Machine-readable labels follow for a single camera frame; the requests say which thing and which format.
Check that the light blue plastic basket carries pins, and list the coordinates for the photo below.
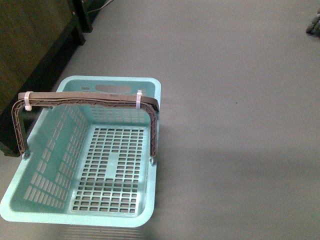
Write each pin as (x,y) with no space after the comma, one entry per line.
(86,165)

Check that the brown basket handle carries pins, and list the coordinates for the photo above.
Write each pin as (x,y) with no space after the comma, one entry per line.
(112,101)

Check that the white zip tie right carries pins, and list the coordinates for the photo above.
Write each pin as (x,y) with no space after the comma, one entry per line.
(138,99)

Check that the white zip tie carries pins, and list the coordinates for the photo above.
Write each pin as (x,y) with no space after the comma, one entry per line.
(138,99)
(26,98)

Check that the white zip tie left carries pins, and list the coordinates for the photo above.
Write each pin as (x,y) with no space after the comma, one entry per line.
(26,98)

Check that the dark wooden display stand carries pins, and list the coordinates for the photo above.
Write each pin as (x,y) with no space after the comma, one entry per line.
(37,38)

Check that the dark object at corner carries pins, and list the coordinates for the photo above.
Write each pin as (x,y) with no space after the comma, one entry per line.
(314,26)

